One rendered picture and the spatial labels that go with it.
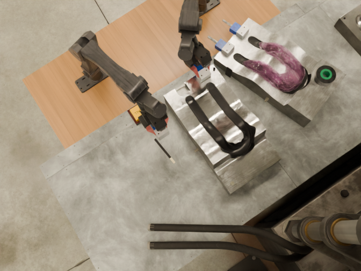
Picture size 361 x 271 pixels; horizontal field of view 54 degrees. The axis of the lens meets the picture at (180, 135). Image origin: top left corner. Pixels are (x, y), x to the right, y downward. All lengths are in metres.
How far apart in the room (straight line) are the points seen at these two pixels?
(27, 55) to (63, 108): 1.24
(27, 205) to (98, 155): 1.07
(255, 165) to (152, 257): 0.57
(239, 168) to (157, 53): 0.67
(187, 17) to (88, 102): 0.63
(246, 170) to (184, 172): 0.26
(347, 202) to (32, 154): 1.96
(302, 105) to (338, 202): 0.43
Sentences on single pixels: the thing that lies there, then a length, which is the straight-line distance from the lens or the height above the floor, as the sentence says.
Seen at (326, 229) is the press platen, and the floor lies 1.29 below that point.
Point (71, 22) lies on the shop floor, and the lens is 2.92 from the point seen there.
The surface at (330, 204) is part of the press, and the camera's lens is 1.64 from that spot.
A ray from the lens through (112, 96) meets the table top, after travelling 1.69.
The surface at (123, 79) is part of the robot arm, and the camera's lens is 1.25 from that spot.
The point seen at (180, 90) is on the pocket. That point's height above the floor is 0.86.
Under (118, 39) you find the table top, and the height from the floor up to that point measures 0.80.
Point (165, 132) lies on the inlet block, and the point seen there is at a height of 0.96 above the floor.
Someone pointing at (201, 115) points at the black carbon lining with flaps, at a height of 0.88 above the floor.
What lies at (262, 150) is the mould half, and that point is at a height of 0.86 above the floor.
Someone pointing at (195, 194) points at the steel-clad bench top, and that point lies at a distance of 1.53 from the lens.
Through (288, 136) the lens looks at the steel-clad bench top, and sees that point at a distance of 1.62.
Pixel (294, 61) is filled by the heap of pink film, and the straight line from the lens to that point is 1.65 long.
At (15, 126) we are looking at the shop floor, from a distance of 2.74.
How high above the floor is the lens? 2.33
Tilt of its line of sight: 75 degrees down
